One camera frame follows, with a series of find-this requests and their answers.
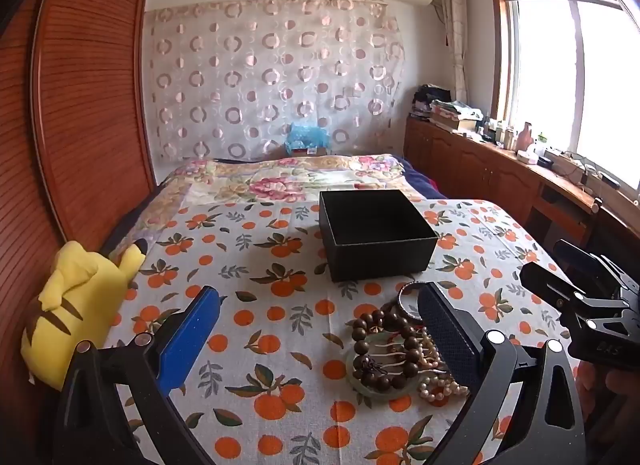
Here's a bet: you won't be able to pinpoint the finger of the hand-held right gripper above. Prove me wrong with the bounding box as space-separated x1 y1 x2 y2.
520 262 631 318
554 240 626 296

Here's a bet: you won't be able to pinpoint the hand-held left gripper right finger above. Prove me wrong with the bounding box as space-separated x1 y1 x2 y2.
417 282 586 465

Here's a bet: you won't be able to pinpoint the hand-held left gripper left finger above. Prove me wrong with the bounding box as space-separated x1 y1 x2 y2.
52 286 223 465

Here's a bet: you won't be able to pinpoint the pearl necklace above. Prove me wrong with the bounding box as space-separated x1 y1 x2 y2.
417 330 473 408

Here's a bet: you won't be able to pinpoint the silver metal bangle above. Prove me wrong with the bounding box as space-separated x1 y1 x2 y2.
397 281 427 320

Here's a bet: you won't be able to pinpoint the green jade bangle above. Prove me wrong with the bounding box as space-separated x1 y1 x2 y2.
345 332 426 402

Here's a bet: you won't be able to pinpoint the brown wooden bead bracelet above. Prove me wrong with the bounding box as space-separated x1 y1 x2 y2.
350 309 426 391

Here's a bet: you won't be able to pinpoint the black cardboard box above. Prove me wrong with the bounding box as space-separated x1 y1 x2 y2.
319 189 439 283

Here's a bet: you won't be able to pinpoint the person's right hand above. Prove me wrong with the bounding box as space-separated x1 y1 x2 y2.
580 360 640 441

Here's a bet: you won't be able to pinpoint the orange fruit print cloth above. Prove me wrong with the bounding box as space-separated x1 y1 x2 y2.
100 199 601 465

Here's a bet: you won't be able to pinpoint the yellow plush toy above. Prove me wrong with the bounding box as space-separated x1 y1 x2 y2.
20 240 147 392

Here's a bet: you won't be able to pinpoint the wooden cabinet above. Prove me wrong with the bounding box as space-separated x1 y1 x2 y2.
404 115 640 268

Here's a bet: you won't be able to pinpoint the dark blue bedsheet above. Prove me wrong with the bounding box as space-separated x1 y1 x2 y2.
397 158 448 200

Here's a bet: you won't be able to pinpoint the floral quilt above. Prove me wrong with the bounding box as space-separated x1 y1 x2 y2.
107 154 416 256

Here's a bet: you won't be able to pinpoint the window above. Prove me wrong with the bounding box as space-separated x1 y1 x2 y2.
491 0 640 188

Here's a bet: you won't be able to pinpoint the stack of books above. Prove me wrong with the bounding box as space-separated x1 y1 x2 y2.
430 99 485 134

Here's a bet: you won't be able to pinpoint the blue plastic bag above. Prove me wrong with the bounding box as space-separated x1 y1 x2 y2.
285 121 331 156

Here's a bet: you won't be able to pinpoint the wooden slatted wardrobe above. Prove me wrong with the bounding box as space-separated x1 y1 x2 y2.
0 0 157 396

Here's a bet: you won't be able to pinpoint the pale window curtain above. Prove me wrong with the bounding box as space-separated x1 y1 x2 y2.
438 0 469 107

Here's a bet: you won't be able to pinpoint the circle pattern sheer curtain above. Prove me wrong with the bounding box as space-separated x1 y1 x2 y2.
144 0 406 163

